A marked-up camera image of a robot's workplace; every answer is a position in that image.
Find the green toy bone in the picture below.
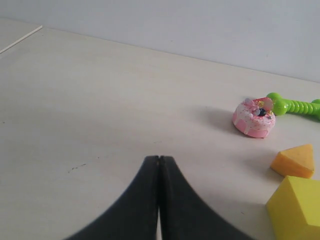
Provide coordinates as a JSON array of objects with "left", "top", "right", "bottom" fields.
[{"left": 266, "top": 92, "right": 320, "bottom": 118}]

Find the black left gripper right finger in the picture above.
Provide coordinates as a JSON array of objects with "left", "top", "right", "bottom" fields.
[{"left": 158, "top": 156, "right": 251, "bottom": 240}]

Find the pink toy cake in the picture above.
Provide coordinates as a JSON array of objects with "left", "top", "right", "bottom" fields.
[{"left": 232, "top": 97, "right": 276, "bottom": 139}]

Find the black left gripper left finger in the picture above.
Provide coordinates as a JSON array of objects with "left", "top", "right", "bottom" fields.
[{"left": 68, "top": 156, "right": 159, "bottom": 240}]

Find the orange cheese wedge sponge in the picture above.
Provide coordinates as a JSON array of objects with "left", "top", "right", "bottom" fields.
[{"left": 270, "top": 144, "right": 315, "bottom": 179}]

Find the yellow foam cube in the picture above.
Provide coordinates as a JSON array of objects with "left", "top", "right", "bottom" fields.
[{"left": 266, "top": 176, "right": 320, "bottom": 240}]

